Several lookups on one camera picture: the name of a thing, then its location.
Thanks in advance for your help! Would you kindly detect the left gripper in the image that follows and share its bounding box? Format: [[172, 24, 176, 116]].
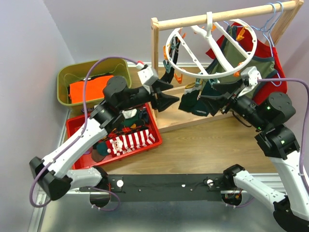
[[118, 77, 180, 112]]

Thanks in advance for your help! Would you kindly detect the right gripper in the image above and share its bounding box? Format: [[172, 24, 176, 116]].
[[198, 76, 268, 130]]

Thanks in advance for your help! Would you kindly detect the teal clothes peg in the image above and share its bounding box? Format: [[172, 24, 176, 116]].
[[194, 78, 203, 89], [208, 78, 219, 86]]

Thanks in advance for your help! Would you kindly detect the dark green sock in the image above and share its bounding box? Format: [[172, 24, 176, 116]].
[[191, 82, 220, 116]]

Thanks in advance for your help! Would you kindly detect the green sock yellow cuff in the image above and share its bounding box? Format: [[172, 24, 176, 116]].
[[178, 82, 202, 113]]

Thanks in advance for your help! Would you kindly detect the white round clip hanger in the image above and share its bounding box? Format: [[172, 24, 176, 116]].
[[165, 12, 257, 79]]

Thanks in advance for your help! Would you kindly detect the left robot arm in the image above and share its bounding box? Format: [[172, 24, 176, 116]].
[[29, 76, 179, 201]]

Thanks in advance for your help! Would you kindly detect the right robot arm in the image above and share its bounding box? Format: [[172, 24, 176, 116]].
[[199, 82, 309, 232]]

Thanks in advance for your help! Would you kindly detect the wooden clothes rack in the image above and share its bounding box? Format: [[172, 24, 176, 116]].
[[151, 0, 304, 132]]

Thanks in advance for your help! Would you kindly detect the orange clothes peg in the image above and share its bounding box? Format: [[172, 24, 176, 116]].
[[174, 73, 183, 84]]

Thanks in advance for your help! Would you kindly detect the black striped sock pair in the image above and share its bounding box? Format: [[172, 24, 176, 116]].
[[161, 37, 180, 83]]

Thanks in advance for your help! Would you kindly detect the red shirt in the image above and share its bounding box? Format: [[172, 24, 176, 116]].
[[206, 22, 288, 105]]

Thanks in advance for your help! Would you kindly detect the argyle patterned sock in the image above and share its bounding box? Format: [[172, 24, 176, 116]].
[[99, 120, 149, 142]]

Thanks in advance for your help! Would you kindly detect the orange folded garment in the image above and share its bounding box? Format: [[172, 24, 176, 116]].
[[68, 75, 113, 104]]

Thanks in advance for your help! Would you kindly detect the red white striped santa sock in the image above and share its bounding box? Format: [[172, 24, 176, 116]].
[[103, 129, 155, 157]]

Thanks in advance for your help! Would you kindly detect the red plastic tray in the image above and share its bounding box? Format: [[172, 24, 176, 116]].
[[72, 104, 162, 170]]

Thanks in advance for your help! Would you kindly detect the olive green plastic bin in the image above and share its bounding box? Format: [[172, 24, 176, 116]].
[[57, 58, 132, 116]]

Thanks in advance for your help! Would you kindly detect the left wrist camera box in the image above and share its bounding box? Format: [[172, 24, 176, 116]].
[[136, 61, 158, 86]]

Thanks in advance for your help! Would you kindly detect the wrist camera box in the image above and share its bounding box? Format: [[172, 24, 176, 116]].
[[235, 66, 262, 97], [136, 61, 158, 86]]

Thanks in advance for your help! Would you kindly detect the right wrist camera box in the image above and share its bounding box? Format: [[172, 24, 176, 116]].
[[235, 66, 262, 97]]

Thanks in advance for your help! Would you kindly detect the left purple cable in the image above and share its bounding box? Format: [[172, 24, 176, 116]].
[[29, 56, 143, 212]]

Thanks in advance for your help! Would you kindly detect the purple cable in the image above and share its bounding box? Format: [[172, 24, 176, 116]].
[[257, 78, 309, 191], [29, 56, 143, 212]]

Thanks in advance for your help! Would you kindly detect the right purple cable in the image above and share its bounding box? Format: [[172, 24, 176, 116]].
[[257, 78, 309, 191]]

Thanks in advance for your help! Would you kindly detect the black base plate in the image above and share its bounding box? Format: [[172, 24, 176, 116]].
[[108, 174, 228, 202]]

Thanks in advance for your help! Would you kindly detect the blue wire hanger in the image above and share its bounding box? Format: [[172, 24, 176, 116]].
[[223, 1, 284, 86]]

